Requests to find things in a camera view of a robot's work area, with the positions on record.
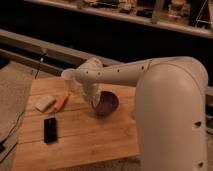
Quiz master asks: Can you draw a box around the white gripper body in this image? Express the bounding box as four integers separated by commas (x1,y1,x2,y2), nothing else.
82,84,100,104

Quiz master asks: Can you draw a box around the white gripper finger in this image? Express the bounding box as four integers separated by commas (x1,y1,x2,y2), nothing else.
91,101,99,111

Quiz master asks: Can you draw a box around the dark purple ceramic bowl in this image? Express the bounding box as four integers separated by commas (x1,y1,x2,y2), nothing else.
94,91,119,116

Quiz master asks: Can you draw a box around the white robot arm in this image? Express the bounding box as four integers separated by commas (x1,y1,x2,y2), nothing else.
75,57,208,171

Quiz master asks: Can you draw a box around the white paper cup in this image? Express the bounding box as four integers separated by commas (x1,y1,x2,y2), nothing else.
61,68,80,92

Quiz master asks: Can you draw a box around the orange carrot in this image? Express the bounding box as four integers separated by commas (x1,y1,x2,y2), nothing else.
54,92,70,111

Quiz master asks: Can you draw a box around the wooden board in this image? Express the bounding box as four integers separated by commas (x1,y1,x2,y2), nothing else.
12,77,138,171

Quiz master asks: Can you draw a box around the black phone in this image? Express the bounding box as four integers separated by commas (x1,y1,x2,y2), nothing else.
44,117,58,143

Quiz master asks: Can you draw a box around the beige sponge block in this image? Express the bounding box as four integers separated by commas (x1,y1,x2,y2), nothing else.
34,95,55,112

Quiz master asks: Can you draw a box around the grey carpet mat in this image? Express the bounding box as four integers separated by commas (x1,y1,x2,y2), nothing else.
0,61,54,171

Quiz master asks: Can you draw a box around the black cable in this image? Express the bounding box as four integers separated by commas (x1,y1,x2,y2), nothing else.
0,49,48,148

